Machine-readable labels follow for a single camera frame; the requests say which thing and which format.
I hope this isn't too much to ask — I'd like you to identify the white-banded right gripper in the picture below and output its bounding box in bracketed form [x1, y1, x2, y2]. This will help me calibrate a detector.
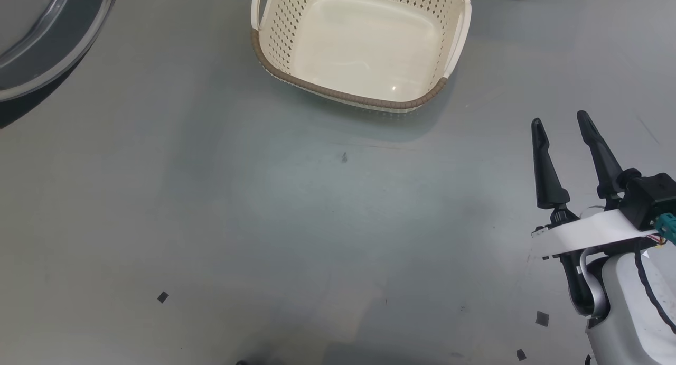
[531, 110, 662, 318]

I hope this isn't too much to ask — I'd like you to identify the dark round glass washer door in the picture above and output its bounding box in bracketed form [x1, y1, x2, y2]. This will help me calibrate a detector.
[0, 0, 121, 129]

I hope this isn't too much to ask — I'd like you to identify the cream perforated laundry basket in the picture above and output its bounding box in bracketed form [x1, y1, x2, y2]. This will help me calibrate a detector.
[250, 0, 472, 114]

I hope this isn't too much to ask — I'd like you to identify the teal-plug right camera cable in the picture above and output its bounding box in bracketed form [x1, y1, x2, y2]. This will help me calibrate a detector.
[654, 213, 676, 246]

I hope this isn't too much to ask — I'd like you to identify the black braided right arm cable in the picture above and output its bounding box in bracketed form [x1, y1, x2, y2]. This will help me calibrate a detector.
[634, 241, 676, 335]

